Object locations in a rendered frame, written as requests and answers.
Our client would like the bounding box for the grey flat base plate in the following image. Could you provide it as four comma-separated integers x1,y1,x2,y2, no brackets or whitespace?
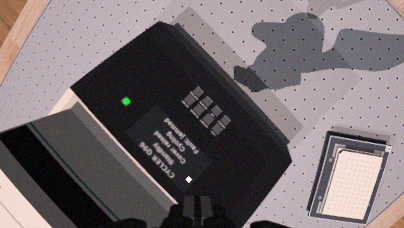
0,0,404,228

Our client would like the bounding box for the grey pcr plate with grid of round wells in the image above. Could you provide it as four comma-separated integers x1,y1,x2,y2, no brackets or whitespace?
319,147,383,219

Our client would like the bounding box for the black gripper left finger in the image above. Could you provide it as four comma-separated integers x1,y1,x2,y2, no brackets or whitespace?
95,196,198,228

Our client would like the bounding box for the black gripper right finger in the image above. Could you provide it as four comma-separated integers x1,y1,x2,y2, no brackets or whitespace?
197,196,291,228

